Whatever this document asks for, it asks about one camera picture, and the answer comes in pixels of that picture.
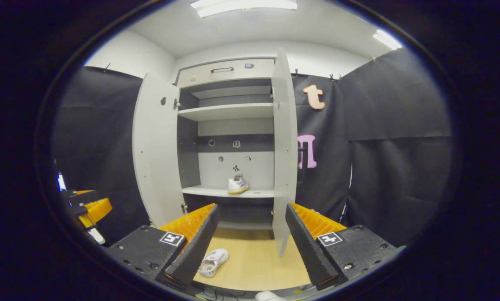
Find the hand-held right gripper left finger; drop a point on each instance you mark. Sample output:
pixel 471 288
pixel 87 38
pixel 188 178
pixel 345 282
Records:
pixel 200 242

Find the grey shoe cabinet door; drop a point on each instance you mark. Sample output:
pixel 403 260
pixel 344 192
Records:
pixel 284 146
pixel 158 150

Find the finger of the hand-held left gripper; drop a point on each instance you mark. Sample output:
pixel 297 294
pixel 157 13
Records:
pixel 97 209
pixel 85 197

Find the grey shoe cabinet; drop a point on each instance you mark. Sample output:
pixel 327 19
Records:
pixel 233 125

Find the white shoe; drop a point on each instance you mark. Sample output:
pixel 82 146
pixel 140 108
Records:
pixel 212 263
pixel 238 186

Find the grey cabinet drawer front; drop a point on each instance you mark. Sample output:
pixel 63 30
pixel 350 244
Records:
pixel 204 75

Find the small ceiling light panel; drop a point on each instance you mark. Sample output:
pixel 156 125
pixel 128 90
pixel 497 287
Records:
pixel 387 39

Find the black backdrop cloth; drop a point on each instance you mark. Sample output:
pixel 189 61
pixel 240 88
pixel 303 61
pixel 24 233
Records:
pixel 400 108
pixel 99 138
pixel 329 125

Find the white desk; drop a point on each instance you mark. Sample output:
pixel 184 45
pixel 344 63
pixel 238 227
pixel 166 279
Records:
pixel 96 236

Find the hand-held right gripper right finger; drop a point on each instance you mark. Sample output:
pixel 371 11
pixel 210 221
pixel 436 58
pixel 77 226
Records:
pixel 306 246

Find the large ceiling light panel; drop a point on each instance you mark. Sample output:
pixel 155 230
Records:
pixel 241 6

